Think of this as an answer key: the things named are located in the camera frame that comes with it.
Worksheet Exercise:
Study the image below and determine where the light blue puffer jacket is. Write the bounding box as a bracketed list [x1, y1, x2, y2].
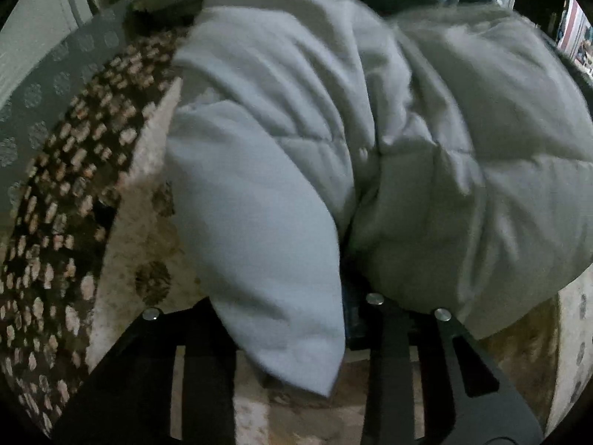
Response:
[164, 0, 593, 399]

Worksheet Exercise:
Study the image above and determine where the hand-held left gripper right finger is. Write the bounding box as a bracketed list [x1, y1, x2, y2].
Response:
[343, 283, 544, 445]

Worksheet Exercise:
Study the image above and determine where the white wardrobe with patterned band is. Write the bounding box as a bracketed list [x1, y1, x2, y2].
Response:
[0, 0, 96, 105]

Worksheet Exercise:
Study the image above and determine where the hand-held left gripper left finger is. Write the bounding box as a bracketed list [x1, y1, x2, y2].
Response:
[51, 297, 238, 445]

